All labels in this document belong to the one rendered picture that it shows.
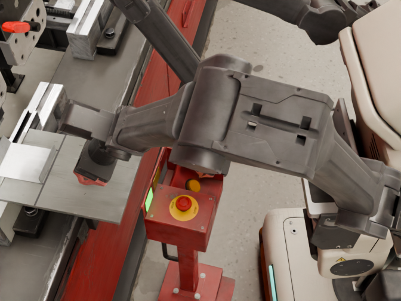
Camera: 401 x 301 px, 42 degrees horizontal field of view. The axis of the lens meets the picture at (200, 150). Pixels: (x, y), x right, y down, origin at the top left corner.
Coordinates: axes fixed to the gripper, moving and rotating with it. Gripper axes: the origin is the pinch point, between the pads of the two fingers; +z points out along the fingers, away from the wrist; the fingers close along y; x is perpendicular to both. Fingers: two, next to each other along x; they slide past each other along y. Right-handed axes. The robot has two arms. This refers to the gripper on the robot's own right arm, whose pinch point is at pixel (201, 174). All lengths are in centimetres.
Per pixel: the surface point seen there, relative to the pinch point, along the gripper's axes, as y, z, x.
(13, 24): 43, -44, 10
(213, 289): -22, 63, 7
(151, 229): 7.6, 7.4, 15.8
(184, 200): 2.4, -2.3, 9.9
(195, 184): 0.2, 5.9, 0.4
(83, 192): 24.0, -16.7, 23.0
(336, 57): -57, 68, -130
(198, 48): 11, 81, -114
